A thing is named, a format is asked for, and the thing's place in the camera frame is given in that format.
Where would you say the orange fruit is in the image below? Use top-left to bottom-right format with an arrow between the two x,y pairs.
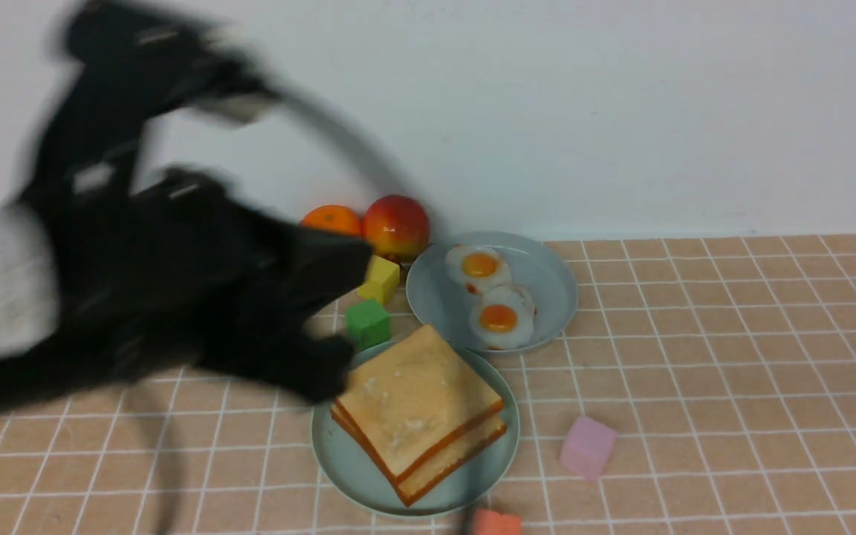
300,204 -> 363,237

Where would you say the blue plate with eggs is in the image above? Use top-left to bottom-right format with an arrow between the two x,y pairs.
406,231 -> 580,357

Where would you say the pink cube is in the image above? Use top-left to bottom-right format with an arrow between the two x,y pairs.
560,416 -> 619,483

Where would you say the orange red cube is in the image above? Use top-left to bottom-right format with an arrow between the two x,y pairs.
470,508 -> 522,535

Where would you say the fried egg front right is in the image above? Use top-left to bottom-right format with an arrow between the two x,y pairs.
469,284 -> 536,350

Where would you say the fried egg back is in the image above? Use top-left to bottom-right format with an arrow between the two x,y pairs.
444,244 -> 513,296

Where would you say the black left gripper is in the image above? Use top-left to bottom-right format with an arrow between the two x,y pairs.
50,169 -> 373,404

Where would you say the toast slice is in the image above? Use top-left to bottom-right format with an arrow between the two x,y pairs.
334,324 -> 505,480
330,406 -> 506,507

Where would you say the green cube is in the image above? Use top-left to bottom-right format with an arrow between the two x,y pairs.
344,300 -> 393,350

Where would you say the red yellow apple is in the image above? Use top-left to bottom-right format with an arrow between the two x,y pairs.
361,195 -> 431,263

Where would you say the black cable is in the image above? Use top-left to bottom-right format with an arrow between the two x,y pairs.
268,85 -> 418,205

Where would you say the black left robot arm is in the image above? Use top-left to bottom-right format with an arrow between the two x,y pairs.
0,1 -> 372,415

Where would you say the fried egg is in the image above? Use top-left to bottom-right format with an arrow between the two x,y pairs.
444,244 -> 513,296
469,284 -> 536,350

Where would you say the yellow cube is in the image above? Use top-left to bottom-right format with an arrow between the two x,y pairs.
357,256 -> 401,305

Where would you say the teal plate centre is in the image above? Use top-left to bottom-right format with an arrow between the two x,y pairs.
311,346 -> 521,519

